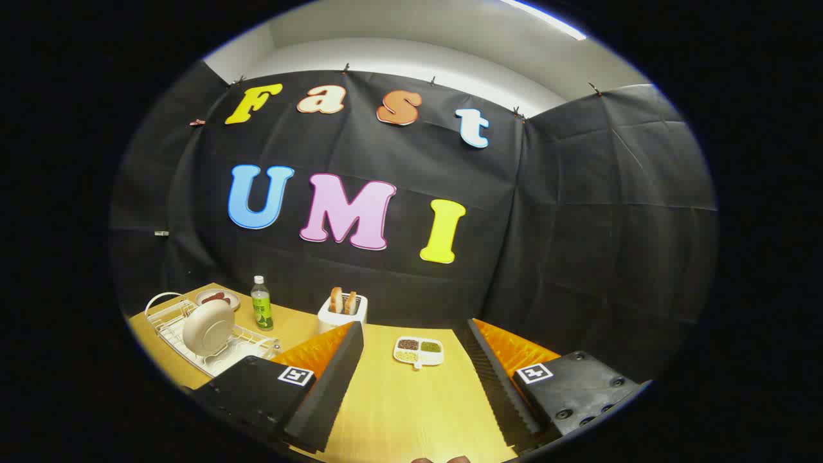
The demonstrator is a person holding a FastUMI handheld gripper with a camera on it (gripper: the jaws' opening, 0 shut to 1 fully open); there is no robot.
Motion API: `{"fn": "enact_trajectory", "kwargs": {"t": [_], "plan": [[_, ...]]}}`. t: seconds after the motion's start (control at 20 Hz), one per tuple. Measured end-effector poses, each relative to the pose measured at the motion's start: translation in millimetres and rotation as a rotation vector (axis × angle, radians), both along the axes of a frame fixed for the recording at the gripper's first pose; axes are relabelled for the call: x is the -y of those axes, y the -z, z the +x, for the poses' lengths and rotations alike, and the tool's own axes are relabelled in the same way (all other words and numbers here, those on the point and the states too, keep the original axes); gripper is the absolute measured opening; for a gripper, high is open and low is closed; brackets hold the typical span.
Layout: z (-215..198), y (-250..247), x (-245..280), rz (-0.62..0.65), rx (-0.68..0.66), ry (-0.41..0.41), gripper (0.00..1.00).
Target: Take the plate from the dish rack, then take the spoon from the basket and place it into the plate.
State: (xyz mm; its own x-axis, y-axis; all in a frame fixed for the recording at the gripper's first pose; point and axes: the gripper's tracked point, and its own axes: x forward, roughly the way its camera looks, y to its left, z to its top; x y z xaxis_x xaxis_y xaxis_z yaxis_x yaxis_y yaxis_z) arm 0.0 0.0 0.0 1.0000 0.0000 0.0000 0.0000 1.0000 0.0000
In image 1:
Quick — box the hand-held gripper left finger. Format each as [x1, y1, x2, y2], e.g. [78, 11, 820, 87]
[192, 320, 365, 455]

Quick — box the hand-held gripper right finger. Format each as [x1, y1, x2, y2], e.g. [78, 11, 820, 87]
[464, 318, 653, 455]

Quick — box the white wire dish rack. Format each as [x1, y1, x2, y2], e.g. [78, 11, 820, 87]
[144, 292, 282, 378]

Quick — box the beige round plate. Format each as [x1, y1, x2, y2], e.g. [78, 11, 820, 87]
[182, 299, 236, 358]

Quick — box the white divided dish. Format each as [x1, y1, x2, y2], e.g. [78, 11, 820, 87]
[393, 336, 445, 370]

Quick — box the small plate with meat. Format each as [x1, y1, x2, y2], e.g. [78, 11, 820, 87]
[195, 289, 241, 312]

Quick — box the white toaster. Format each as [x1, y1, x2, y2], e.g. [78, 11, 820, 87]
[318, 294, 368, 335]

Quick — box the green label tea bottle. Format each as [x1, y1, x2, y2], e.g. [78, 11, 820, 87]
[251, 275, 275, 331]

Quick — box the black backdrop cloth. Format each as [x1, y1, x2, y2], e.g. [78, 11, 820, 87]
[108, 61, 719, 386]

